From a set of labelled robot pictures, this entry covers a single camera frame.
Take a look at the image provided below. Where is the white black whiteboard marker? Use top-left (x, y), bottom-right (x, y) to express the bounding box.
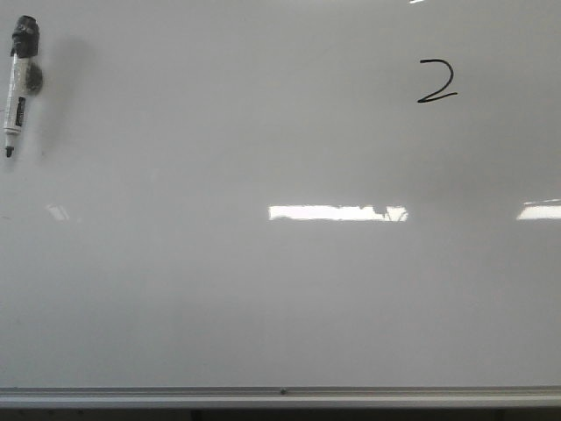
top-left (3, 15), bottom-right (43, 158)

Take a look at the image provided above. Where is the white whiteboard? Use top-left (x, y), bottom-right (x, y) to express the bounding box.
top-left (1, 1), bottom-right (560, 388)

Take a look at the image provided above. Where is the handwritten black number two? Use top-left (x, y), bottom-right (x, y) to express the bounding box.
top-left (416, 58), bottom-right (458, 103)

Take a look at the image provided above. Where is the aluminium whiteboard frame rail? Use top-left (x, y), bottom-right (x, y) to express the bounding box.
top-left (1, 386), bottom-right (560, 410)

